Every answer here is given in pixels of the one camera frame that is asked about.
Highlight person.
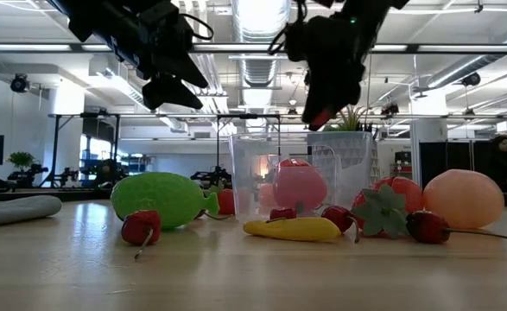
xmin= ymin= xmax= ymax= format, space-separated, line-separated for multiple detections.
xmin=488 ymin=136 xmax=507 ymax=194

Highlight clear plastic tub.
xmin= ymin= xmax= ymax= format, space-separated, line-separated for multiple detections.
xmin=229 ymin=132 xmax=341 ymax=224

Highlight small yellow toy banana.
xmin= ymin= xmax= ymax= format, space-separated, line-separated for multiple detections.
xmin=243 ymin=216 xmax=342 ymax=243

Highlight green toy lime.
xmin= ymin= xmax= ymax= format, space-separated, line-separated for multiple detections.
xmin=110 ymin=171 xmax=220 ymax=230

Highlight succulent in patterned grey pot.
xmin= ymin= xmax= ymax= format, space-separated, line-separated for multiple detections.
xmin=307 ymin=105 xmax=376 ymax=208

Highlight large red toy fruit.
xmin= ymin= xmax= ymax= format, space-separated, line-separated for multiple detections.
xmin=273 ymin=158 xmax=328 ymax=213

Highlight red toy cherry with stem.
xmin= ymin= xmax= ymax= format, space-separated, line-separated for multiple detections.
xmin=120 ymin=210 xmax=162 ymax=262
xmin=193 ymin=208 xmax=233 ymax=221
xmin=264 ymin=206 xmax=298 ymax=224
xmin=405 ymin=210 xmax=507 ymax=244
xmin=320 ymin=205 xmax=361 ymax=244

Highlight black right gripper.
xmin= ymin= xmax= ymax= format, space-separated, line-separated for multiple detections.
xmin=285 ymin=16 xmax=366 ymax=126

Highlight grey cloth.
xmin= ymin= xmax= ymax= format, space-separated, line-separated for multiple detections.
xmin=0 ymin=194 xmax=63 ymax=230

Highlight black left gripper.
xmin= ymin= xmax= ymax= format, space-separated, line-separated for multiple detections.
xmin=110 ymin=0 xmax=209 ymax=111

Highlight red toy strawberry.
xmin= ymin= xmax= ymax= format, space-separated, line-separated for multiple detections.
xmin=308 ymin=107 xmax=337 ymax=132
xmin=215 ymin=188 xmax=237 ymax=216
xmin=351 ymin=175 xmax=424 ymax=239

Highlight toy peach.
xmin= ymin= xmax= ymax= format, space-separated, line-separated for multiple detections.
xmin=422 ymin=168 xmax=505 ymax=230

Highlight small green background plant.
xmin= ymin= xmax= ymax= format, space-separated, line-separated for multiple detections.
xmin=5 ymin=150 xmax=36 ymax=172

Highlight black ceiling spotlight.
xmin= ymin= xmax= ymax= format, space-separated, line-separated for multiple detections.
xmin=10 ymin=73 xmax=30 ymax=94
xmin=460 ymin=71 xmax=482 ymax=87

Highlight black room partition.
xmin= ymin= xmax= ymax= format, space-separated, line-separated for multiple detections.
xmin=419 ymin=140 xmax=496 ymax=187

